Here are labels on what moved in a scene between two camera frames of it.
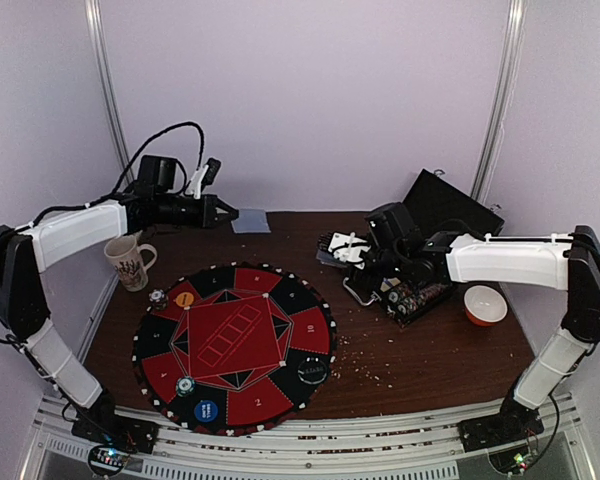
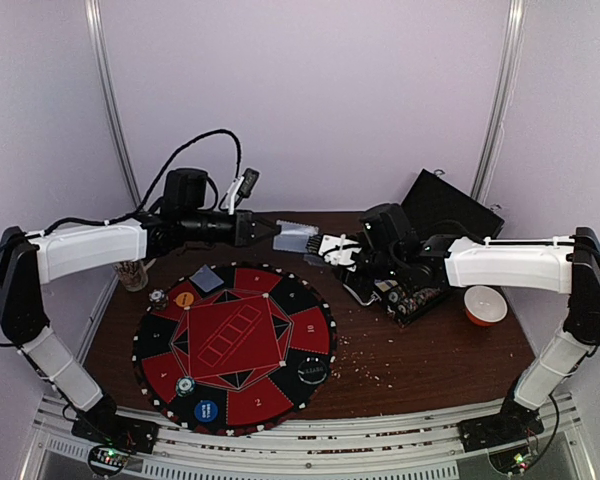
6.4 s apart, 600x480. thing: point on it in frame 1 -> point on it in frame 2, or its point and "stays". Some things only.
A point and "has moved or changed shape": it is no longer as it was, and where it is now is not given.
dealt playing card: x=251 y=221 has moved or changed shape
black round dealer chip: x=312 y=370 stays
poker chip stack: x=185 y=386 stays
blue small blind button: x=206 y=411 stays
